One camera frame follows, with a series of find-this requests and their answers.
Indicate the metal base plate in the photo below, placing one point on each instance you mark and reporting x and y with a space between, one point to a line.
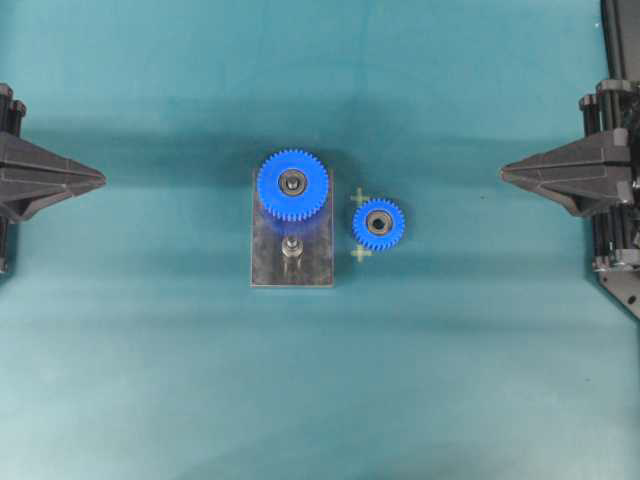
317 233

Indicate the large blue gear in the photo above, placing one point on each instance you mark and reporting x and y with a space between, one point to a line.
293 185

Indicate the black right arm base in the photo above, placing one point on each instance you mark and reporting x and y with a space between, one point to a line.
620 22

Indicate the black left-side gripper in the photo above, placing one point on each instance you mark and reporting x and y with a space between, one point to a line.
17 153

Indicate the small blue gear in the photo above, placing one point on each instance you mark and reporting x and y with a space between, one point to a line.
378 224

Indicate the steel shaft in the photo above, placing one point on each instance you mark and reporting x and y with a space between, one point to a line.
292 248

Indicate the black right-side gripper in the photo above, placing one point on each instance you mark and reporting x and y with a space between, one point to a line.
613 109

